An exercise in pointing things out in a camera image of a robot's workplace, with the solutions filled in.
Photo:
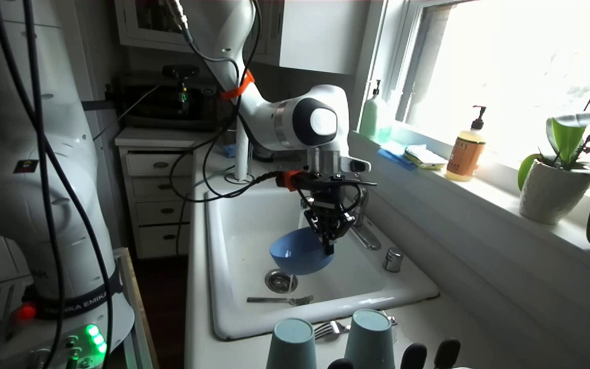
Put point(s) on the teal cup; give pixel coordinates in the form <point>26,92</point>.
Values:
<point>370,341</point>
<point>292,345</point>

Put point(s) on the white paper towel roll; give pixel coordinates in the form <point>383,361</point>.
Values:
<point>242,160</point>

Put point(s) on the blue bowl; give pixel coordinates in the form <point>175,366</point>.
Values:
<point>299,257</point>

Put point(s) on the chrome sink cap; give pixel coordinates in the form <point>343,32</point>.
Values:
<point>394,262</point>

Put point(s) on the yellow green sponge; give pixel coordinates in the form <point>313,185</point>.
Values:
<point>427,157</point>

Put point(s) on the blue sponge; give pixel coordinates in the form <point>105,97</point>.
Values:
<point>394,157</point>

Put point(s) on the green glass bottle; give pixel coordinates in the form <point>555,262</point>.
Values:
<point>186,95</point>

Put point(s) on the silver fork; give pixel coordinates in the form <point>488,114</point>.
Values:
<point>276,301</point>
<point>329,331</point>

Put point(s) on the white drawer cabinet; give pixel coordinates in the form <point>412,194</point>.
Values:
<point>159,205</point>

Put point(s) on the red emergency button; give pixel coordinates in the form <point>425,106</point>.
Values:
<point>26,312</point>

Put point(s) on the green lit control box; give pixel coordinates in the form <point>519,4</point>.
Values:
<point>92,341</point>

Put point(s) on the metal sink drain strainer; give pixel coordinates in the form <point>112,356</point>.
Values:
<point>281,280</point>

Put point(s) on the white plant pot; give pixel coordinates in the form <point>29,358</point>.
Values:
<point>552,191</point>

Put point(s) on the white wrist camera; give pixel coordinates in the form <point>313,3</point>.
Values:
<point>357,164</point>

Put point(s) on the green dish soap bottle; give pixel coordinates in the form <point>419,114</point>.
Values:
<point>370,120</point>

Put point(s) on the black toaster oven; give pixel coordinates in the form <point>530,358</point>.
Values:
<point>152,104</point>

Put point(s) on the white wall cabinet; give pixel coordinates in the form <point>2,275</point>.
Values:
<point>322,34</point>

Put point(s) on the amber soap pump bottle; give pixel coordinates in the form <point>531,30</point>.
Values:
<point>465,154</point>

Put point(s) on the white ceramic sink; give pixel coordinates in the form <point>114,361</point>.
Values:
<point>240,273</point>

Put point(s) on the green orchid plant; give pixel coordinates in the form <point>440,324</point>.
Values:
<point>569,136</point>

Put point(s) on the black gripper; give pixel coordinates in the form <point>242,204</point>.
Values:
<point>333,198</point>

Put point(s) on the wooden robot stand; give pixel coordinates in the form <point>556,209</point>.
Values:
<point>139,308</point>

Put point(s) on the chrome faucet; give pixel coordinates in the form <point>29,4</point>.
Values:
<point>368,237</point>

